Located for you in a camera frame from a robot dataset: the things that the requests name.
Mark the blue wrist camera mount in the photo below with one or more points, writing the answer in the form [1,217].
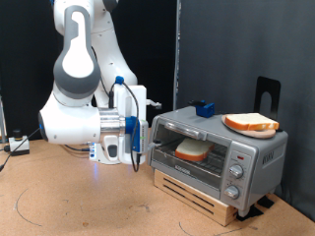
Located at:
[133,131]

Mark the wooden block under oven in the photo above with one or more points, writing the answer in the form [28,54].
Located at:
[197,196]

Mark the silver toaster oven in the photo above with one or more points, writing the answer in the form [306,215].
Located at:
[259,164]

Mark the metal stand leg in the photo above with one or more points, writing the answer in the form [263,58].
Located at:
[2,121]

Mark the silver oven knob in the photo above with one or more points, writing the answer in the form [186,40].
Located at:
[231,192]
[236,171]

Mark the black curtain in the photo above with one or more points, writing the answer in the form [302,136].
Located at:
[19,65]

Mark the grey emergency stop box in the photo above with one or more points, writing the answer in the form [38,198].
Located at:
[19,146]

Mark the black spatula with blue block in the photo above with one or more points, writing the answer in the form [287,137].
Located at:
[206,110]

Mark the white bread slice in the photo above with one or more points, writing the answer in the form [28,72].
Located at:
[251,121]
[193,149]

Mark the vertical metal pole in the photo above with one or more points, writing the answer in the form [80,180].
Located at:
[177,49]

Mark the black metal bookend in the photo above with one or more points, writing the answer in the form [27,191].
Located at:
[274,88]

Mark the grey curtain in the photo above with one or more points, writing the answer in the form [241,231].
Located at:
[236,49]

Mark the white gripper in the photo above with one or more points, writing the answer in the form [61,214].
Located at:
[131,101]

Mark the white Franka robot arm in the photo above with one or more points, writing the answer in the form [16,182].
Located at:
[78,82]

